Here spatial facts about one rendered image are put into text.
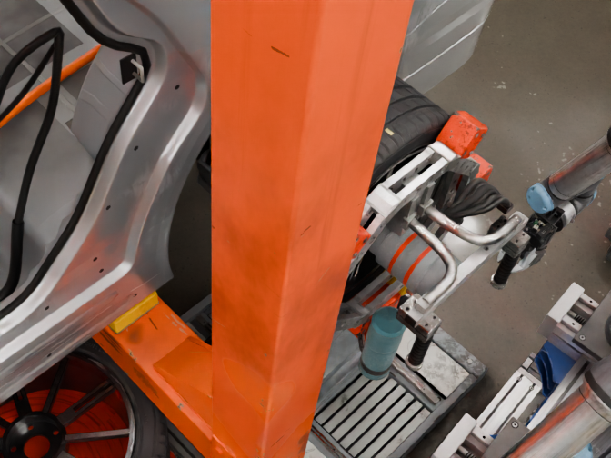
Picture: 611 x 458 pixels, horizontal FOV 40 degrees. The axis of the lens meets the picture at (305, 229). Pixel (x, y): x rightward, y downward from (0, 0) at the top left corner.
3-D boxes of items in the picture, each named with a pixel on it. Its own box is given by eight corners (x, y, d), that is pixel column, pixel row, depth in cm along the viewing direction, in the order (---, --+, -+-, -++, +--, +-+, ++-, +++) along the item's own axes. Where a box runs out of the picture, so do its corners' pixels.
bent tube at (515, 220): (460, 176, 210) (471, 148, 202) (523, 224, 203) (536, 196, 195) (415, 214, 202) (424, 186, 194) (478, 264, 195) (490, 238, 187)
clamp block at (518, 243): (496, 225, 212) (502, 213, 208) (525, 248, 209) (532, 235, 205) (484, 236, 210) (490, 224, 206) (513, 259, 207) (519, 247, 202)
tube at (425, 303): (409, 219, 201) (417, 192, 193) (472, 270, 194) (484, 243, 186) (358, 260, 193) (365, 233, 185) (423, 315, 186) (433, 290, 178)
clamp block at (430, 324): (408, 304, 197) (413, 293, 192) (438, 330, 193) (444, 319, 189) (394, 317, 194) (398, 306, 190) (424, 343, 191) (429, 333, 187)
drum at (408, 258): (397, 233, 223) (407, 200, 212) (460, 283, 216) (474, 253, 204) (361, 263, 217) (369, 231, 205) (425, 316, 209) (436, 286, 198)
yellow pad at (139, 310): (125, 269, 221) (125, 258, 217) (160, 303, 216) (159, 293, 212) (83, 299, 215) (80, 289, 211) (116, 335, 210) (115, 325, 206)
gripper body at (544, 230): (520, 223, 213) (547, 197, 219) (511, 242, 220) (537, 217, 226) (545, 241, 211) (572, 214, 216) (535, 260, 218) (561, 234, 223)
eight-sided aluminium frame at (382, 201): (431, 235, 249) (477, 106, 205) (448, 249, 246) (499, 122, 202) (299, 347, 224) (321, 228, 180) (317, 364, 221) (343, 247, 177)
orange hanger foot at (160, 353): (130, 292, 236) (119, 219, 208) (260, 423, 217) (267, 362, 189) (81, 328, 228) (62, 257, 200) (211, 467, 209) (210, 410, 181)
